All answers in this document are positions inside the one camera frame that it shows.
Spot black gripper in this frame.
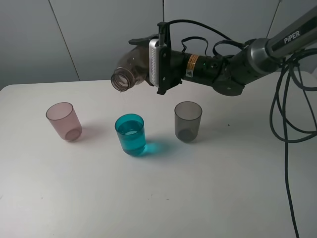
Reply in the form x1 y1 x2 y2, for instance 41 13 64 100
128 22 184 95

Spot brown translucent water bottle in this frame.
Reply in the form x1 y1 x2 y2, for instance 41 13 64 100
110 46 153 92

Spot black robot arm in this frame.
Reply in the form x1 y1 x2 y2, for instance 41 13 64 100
129 8 317 96

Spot grey translucent plastic cup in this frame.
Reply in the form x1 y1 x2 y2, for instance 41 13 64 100
174 101 203 143

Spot teal translucent plastic cup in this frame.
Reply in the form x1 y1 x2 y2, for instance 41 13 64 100
114 114 146 156

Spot pink translucent plastic cup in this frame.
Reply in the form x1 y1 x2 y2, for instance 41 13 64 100
46 102 82 141

